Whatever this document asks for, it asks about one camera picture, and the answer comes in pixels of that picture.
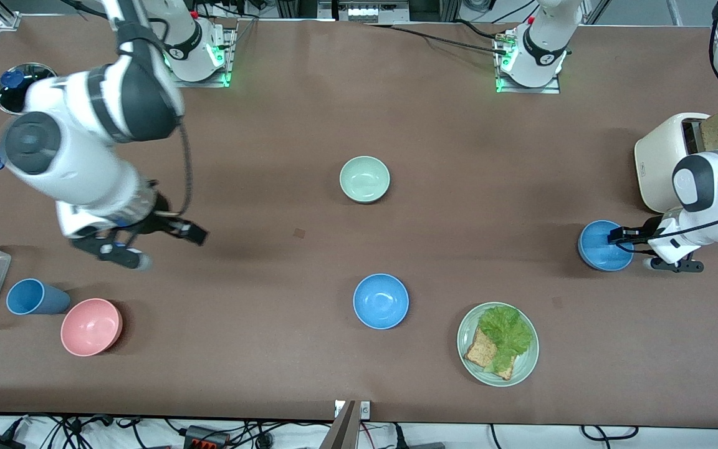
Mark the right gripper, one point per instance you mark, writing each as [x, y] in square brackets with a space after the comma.
[161, 215]

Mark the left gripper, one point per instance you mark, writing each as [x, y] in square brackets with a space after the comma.
[650, 230]

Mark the blue bowl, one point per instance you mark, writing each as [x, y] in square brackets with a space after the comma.
[596, 254]
[381, 301]

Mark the green bowl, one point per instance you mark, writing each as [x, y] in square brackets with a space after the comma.
[364, 179]

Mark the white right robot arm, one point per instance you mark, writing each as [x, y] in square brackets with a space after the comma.
[85, 162]

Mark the pink bowl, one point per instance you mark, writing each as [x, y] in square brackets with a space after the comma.
[91, 327]

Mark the cream toaster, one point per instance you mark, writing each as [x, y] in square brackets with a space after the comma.
[658, 162]

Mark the blue cup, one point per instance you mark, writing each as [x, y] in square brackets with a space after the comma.
[35, 297]

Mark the green lettuce leaf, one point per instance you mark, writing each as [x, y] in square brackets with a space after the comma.
[507, 333]

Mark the green plate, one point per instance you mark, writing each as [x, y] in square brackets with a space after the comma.
[524, 368]

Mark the brown bread slice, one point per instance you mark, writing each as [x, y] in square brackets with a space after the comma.
[480, 352]

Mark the black box with orange connectors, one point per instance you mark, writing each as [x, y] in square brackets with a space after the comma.
[206, 438]

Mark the white power strip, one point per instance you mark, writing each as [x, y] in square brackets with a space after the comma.
[222, 7]

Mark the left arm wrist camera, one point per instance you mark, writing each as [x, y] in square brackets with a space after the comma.
[677, 265]

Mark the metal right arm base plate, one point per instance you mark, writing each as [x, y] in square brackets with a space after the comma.
[206, 83]

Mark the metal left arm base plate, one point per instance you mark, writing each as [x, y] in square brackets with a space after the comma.
[527, 90]

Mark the white bracket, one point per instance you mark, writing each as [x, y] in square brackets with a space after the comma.
[365, 409]

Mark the grey camera post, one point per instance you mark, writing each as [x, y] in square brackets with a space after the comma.
[340, 433]

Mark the aluminium frame profile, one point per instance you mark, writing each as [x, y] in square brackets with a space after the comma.
[7, 19]

